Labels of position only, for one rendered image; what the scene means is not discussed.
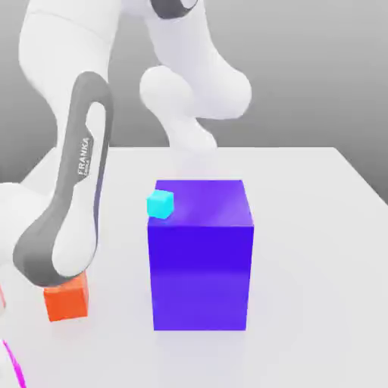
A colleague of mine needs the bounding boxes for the small orange cube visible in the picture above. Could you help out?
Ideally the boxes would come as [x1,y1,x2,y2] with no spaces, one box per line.
[42,270,89,323]

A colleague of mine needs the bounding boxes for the small cyan cube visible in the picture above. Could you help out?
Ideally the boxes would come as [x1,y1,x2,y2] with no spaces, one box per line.
[145,189,175,221]

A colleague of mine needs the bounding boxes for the large blue box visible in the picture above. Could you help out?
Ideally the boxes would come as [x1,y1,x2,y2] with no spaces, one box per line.
[147,179,255,332]

